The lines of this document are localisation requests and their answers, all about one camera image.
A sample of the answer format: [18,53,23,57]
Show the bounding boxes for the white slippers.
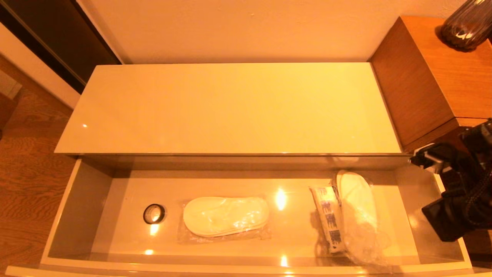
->
[178,196,271,244]
[332,170,389,267]

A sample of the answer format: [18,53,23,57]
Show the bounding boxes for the printed white tissue packet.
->
[309,185,346,254]

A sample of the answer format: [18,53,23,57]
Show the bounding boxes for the white cabinet drawer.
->
[4,154,492,277]

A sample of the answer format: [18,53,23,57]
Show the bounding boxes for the black tape roll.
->
[143,204,166,225]

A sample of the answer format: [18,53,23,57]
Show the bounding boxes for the brown wooden side cabinet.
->
[368,15,492,156]

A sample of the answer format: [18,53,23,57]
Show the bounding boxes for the dark ribbed glass vase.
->
[439,0,492,52]

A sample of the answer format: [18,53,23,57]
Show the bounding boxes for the glossy white low cabinet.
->
[54,63,427,170]

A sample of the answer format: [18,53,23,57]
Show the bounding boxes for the dark door panel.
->
[0,0,121,95]

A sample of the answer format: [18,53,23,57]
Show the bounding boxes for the brown wooden furniture piece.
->
[0,94,18,131]

